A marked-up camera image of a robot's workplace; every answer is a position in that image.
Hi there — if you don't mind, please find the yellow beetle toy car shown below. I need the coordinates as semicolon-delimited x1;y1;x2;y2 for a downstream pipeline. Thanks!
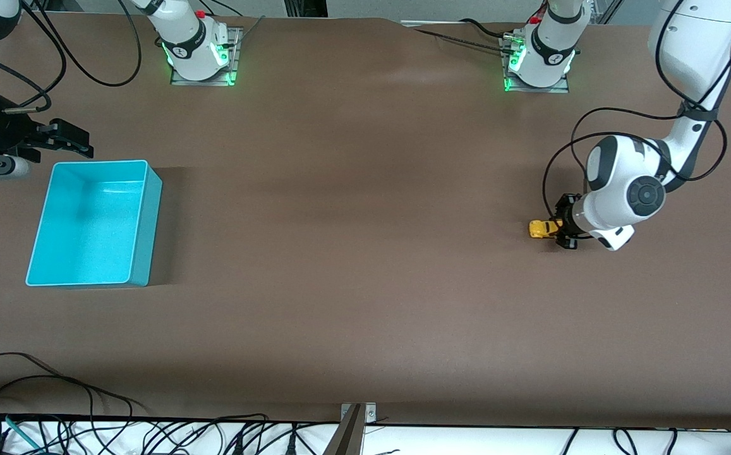
528;219;563;240

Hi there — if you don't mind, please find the turquoise plastic bin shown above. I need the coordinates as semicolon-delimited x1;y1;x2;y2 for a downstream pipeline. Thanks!
25;160;163;288

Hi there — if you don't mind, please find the thin grey rod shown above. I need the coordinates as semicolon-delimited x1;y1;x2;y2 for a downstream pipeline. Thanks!
234;16;266;46

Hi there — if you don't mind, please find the black box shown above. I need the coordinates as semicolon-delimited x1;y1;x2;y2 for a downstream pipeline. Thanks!
284;0;329;18

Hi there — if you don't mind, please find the grey metal beam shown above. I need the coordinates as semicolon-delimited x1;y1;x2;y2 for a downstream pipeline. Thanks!
322;404;366;455

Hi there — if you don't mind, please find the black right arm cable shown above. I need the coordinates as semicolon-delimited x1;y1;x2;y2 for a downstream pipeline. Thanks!
0;0;143;113

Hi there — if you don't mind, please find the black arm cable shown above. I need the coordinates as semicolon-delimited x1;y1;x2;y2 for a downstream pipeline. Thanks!
0;0;143;113
542;0;731;240

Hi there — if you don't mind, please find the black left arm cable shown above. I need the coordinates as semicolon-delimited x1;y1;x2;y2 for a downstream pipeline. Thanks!
542;0;731;240

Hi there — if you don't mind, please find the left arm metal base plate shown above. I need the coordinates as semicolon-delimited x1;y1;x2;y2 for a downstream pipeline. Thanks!
500;35;570;94

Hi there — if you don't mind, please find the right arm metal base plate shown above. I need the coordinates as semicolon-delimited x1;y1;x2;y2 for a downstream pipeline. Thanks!
171;27;243;87

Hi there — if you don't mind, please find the black braided cable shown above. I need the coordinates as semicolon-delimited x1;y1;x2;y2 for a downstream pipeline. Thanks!
413;27;511;54

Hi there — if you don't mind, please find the black base cable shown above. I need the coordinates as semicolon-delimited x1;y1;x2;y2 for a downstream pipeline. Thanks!
201;0;244;17
460;18;514;37

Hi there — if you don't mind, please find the aluminium frame profile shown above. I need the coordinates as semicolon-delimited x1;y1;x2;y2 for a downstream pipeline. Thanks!
593;0;624;25

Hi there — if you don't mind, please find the small metal bracket plate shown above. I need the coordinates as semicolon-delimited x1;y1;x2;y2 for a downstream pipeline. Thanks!
341;403;378;425

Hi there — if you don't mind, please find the teal cable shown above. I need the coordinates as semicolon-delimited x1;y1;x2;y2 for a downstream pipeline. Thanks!
0;411;42;451

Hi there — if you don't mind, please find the black plug cable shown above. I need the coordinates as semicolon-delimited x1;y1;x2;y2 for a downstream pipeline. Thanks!
226;415;271;455
280;422;315;455

